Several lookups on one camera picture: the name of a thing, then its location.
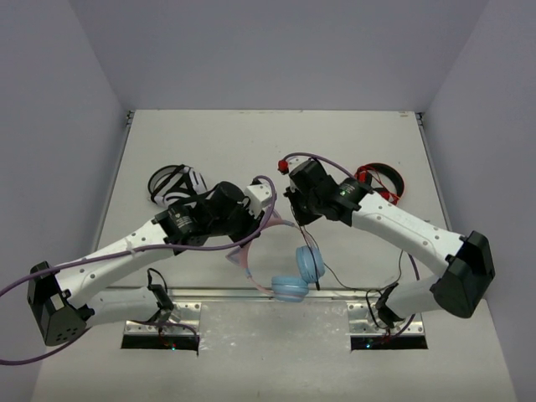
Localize pink blue cat-ear headphones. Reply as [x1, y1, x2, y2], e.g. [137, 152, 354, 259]
[226, 212, 326, 302]

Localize thin black headphone cable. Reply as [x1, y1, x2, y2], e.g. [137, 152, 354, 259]
[291, 209, 405, 292]

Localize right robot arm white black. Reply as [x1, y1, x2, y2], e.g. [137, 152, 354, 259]
[278, 158, 495, 327]

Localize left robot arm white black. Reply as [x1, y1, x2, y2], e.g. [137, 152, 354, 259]
[27, 179, 275, 347]

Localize red black headphones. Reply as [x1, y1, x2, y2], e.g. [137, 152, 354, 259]
[354, 162, 405, 205]

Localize white black headphones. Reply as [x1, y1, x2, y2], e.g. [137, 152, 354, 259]
[147, 164, 208, 207]

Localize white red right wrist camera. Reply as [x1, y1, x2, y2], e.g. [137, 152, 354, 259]
[277, 156, 303, 175]

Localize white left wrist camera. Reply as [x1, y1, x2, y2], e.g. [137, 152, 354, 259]
[245, 176, 277, 209]

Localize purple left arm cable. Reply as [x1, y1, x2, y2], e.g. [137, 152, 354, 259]
[0, 174, 280, 365]

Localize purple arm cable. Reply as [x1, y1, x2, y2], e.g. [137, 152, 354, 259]
[0, 174, 280, 365]
[284, 151, 420, 336]

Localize left metal mounting bracket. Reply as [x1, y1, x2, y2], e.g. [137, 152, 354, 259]
[123, 299, 203, 337]

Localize metal mounting bracket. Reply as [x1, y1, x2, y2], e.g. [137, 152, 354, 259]
[123, 299, 203, 337]
[346, 298, 425, 338]

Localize metal rail front table edge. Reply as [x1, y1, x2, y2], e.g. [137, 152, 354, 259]
[106, 286, 382, 301]

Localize right metal mounting bracket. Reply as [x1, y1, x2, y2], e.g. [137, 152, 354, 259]
[346, 298, 425, 338]

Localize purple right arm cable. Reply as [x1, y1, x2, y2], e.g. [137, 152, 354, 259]
[284, 151, 420, 336]

